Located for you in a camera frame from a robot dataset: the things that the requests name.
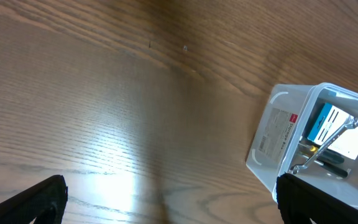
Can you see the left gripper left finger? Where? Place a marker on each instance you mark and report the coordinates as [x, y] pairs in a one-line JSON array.
[[44, 202]]

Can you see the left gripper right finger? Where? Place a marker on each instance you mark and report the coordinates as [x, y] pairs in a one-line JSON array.
[[302, 203]]

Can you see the black yellow screwdriver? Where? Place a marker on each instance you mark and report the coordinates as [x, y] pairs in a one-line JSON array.
[[327, 156]]

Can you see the clear plastic storage container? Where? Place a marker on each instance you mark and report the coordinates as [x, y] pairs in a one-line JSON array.
[[286, 121]]

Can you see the blue white screw box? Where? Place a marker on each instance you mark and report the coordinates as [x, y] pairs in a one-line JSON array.
[[327, 122]]

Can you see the silver combination wrench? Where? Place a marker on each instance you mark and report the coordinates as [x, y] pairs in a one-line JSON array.
[[350, 123]]

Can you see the small black-handled hammer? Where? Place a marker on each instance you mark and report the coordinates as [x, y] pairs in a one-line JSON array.
[[339, 172]]

